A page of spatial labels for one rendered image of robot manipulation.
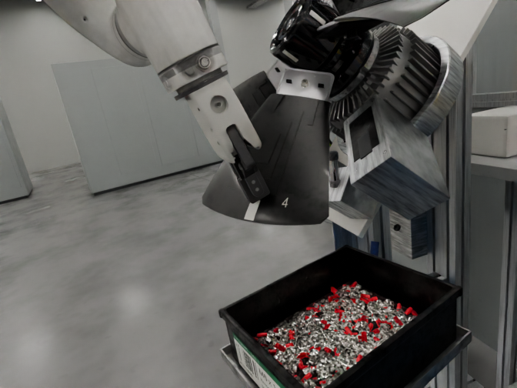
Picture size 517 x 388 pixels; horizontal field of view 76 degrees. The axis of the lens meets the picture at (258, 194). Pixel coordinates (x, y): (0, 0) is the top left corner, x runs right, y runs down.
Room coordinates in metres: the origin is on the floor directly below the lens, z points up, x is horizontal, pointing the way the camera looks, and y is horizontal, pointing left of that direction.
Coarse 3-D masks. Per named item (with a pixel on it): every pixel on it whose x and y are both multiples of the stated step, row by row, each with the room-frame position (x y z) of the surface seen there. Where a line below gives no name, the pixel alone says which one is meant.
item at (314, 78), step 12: (288, 72) 0.62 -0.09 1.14; (300, 72) 0.61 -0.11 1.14; (312, 72) 0.61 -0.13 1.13; (324, 72) 0.60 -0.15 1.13; (288, 84) 0.60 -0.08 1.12; (300, 84) 0.60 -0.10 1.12; (312, 84) 0.59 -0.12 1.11; (324, 84) 0.59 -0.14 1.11; (312, 96) 0.57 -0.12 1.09; (324, 96) 0.57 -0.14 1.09
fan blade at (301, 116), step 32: (288, 96) 0.58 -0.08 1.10; (256, 128) 0.56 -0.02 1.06; (288, 128) 0.53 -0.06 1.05; (320, 128) 0.52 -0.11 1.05; (224, 160) 0.56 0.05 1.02; (256, 160) 0.51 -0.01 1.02; (288, 160) 0.49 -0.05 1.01; (320, 160) 0.48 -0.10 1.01; (224, 192) 0.51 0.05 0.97; (288, 192) 0.45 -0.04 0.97; (320, 192) 0.44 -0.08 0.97; (288, 224) 0.42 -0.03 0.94
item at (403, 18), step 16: (384, 0) 0.42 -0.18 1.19; (400, 0) 0.37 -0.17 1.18; (416, 0) 0.34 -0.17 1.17; (432, 0) 0.31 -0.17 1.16; (448, 0) 0.30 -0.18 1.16; (352, 16) 0.43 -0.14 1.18; (368, 16) 0.38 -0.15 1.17; (384, 16) 0.35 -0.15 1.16; (400, 16) 0.32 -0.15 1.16; (416, 16) 0.30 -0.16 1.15
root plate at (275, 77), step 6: (276, 60) 0.71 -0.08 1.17; (276, 66) 0.71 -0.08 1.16; (282, 66) 0.70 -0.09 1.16; (270, 72) 0.73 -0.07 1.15; (276, 72) 0.72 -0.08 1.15; (282, 72) 0.71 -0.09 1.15; (270, 78) 0.73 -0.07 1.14; (276, 78) 0.72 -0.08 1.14; (276, 84) 0.72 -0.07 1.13; (276, 90) 0.72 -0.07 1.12
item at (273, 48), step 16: (304, 0) 0.64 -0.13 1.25; (320, 0) 0.60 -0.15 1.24; (288, 16) 0.68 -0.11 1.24; (304, 16) 0.58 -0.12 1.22; (320, 16) 0.59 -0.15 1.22; (336, 16) 0.60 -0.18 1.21; (288, 32) 0.61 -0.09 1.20; (304, 32) 0.58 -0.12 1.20; (320, 32) 0.58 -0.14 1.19; (368, 32) 0.61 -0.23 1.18; (272, 48) 0.63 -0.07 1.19; (288, 48) 0.60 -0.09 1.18; (304, 48) 0.59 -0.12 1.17; (320, 48) 0.59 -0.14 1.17; (336, 48) 0.61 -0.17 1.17; (352, 48) 0.61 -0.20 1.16; (368, 48) 0.59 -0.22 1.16; (288, 64) 0.63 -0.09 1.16; (304, 64) 0.61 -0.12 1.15; (320, 64) 0.60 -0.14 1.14; (336, 64) 0.61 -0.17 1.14; (352, 64) 0.59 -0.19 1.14; (336, 80) 0.60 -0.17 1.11
